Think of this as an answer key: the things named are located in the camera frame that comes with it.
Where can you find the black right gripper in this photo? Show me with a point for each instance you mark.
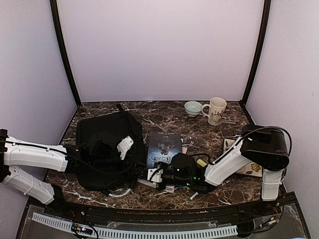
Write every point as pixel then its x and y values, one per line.
pixel 159 187

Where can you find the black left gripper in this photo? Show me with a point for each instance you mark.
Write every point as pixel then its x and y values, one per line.
pixel 109 148

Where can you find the pink notebook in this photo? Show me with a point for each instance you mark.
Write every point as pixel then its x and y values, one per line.
pixel 169 188

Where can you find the dark blue Wuthering Heights book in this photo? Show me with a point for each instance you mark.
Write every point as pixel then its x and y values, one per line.
pixel 162 148

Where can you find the black student bag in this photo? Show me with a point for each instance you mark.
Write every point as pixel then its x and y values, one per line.
pixel 120 124

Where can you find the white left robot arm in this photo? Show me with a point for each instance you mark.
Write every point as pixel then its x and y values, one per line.
pixel 15 153

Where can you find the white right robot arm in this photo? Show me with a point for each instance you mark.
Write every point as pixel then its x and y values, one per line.
pixel 265 146

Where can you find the white pen green tip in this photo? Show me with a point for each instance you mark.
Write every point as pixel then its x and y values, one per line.
pixel 193 196

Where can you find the yellow highlighter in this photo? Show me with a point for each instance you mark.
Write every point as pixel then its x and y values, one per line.
pixel 201 163

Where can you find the small celadon bowl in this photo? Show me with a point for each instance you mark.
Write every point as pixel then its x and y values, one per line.
pixel 193 108

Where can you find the cream floral mug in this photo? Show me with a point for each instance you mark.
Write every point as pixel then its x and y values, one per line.
pixel 214 110

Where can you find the small circuit board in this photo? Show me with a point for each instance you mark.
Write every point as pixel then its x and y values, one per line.
pixel 80 230

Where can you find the floral square plate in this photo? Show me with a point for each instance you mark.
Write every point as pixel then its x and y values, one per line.
pixel 251 169

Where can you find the black front rail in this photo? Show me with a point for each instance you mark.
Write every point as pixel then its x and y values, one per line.
pixel 239 213

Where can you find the white slotted cable duct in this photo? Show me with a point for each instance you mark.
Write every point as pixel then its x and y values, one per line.
pixel 140 231

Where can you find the left black frame post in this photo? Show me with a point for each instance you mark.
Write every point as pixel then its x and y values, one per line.
pixel 63 51

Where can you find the black frame post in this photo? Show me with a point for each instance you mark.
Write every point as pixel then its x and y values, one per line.
pixel 63 51
pixel 258 52

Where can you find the right black frame post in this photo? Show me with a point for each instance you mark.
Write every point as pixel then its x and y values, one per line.
pixel 258 52

